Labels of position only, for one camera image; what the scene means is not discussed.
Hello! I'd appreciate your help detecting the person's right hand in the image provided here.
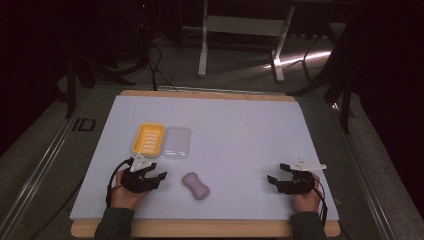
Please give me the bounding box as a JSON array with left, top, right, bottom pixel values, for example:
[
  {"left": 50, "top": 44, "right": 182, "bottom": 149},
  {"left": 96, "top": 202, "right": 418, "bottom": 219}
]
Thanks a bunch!
[{"left": 292, "top": 182, "right": 322, "bottom": 213}]

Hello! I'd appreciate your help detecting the black floor cable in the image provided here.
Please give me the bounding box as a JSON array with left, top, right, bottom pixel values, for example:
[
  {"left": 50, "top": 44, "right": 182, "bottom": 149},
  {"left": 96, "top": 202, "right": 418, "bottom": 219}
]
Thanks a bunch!
[{"left": 146, "top": 39, "right": 179, "bottom": 93}]

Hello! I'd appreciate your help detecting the pink soap bar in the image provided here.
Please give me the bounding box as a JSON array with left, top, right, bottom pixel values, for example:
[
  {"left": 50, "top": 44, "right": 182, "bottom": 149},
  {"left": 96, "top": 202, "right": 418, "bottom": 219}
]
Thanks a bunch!
[{"left": 181, "top": 171, "right": 211, "bottom": 201}]

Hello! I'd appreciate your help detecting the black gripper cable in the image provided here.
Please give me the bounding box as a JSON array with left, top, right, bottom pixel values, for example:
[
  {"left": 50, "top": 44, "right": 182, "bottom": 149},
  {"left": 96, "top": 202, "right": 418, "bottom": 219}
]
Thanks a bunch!
[
  {"left": 301, "top": 173, "right": 330, "bottom": 231},
  {"left": 105, "top": 158, "right": 134, "bottom": 208}
]

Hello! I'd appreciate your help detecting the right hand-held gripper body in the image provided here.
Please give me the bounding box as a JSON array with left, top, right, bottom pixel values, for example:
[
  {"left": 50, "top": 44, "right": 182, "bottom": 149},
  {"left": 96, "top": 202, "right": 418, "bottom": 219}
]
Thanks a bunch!
[{"left": 279, "top": 158, "right": 328, "bottom": 196}]

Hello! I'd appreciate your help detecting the yellow soap dish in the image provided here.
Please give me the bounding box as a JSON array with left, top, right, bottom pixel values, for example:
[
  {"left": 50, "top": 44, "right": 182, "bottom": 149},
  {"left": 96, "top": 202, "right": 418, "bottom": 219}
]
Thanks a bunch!
[{"left": 131, "top": 122, "right": 166, "bottom": 159}]

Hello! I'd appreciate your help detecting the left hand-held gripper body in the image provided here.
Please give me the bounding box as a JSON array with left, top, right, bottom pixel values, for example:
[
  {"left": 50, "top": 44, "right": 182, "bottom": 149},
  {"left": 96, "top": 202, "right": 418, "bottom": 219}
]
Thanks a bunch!
[{"left": 120, "top": 153, "right": 161, "bottom": 194}]

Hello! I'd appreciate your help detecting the black chair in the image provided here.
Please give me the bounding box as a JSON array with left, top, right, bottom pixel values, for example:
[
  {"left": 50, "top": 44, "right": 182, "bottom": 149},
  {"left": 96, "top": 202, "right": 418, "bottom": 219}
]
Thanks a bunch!
[{"left": 287, "top": 13, "right": 359, "bottom": 135}]

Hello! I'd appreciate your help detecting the clear plastic soap dish lid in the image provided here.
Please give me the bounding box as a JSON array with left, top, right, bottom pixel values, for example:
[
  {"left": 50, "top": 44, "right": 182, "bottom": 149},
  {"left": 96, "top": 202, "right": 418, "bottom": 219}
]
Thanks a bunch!
[{"left": 161, "top": 126, "right": 192, "bottom": 160}]

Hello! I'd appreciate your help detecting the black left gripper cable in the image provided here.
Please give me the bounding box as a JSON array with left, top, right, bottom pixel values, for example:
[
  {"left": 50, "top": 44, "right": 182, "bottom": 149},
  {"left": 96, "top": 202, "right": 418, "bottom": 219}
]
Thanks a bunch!
[{"left": 105, "top": 158, "right": 134, "bottom": 208}]

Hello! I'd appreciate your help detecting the aluminium rail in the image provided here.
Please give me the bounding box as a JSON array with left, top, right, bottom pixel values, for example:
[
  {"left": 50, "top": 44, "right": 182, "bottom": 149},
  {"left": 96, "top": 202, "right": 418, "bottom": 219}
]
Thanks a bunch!
[
  {"left": 0, "top": 87, "right": 95, "bottom": 240},
  {"left": 328, "top": 101, "right": 399, "bottom": 240}
]

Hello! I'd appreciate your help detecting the person's left hand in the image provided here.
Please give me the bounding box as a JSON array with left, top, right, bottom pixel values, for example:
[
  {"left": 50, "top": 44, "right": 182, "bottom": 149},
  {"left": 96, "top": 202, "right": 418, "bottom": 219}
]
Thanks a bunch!
[{"left": 110, "top": 169, "right": 151, "bottom": 211}]

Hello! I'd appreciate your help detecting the white metal table frame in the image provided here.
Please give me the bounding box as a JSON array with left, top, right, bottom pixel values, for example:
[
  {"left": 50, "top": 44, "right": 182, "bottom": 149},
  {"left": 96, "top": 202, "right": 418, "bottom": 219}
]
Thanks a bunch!
[{"left": 197, "top": 0, "right": 297, "bottom": 84}]

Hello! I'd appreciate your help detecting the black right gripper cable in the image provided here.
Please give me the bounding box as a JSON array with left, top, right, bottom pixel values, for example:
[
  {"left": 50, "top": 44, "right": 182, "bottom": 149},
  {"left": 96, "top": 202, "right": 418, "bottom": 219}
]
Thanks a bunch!
[{"left": 301, "top": 173, "right": 330, "bottom": 231}]

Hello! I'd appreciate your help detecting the black stand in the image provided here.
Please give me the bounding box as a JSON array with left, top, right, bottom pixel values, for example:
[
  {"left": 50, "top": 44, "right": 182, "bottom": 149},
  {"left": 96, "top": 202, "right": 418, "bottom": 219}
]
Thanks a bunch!
[{"left": 54, "top": 0, "right": 153, "bottom": 120}]

